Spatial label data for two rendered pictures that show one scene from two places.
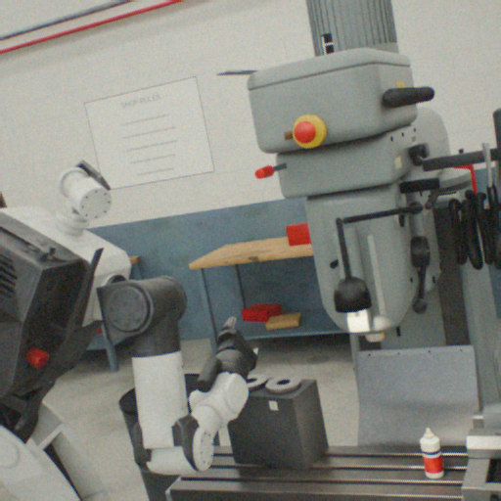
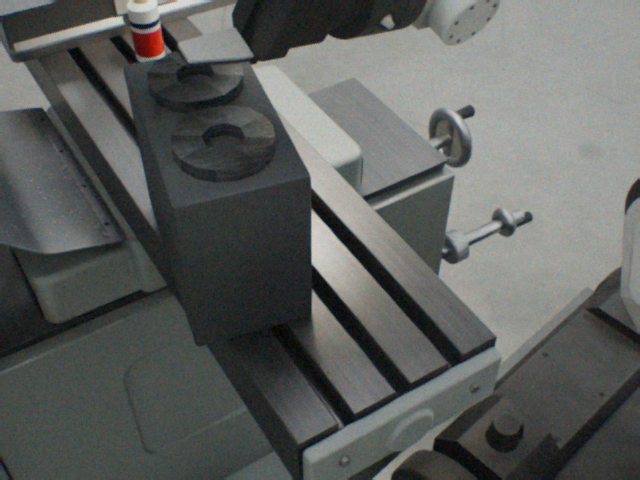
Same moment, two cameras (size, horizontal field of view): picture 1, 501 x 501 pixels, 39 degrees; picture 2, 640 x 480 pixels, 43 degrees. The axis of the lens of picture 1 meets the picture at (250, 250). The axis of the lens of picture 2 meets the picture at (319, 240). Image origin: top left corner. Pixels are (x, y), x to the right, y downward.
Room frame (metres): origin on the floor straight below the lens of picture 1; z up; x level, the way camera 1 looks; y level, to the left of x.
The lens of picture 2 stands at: (2.13, 0.44, 1.59)
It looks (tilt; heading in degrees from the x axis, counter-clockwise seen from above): 46 degrees down; 214
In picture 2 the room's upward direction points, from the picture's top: straight up
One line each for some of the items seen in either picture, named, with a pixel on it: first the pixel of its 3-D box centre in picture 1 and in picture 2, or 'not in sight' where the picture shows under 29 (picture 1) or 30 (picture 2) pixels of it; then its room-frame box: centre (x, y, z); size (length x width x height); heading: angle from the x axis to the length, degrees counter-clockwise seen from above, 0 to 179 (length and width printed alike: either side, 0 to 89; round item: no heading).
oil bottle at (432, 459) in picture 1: (431, 451); (145, 22); (1.46, -0.31, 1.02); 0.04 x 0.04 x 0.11
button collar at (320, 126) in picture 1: (309, 131); not in sight; (1.31, -0.15, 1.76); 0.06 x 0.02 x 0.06; 66
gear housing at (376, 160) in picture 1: (352, 159); not in sight; (1.55, -0.26, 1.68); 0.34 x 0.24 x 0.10; 156
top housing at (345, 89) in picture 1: (339, 100); not in sight; (1.53, -0.25, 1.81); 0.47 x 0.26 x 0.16; 156
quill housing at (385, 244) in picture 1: (364, 255); not in sight; (1.52, -0.24, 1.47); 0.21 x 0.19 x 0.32; 66
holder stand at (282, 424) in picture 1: (274, 418); (218, 186); (1.70, 0.02, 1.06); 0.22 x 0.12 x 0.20; 54
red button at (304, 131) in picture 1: (305, 132); not in sight; (1.28, -0.14, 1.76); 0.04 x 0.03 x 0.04; 66
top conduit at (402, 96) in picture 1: (410, 96); not in sight; (1.49, -0.39, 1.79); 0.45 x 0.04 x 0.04; 156
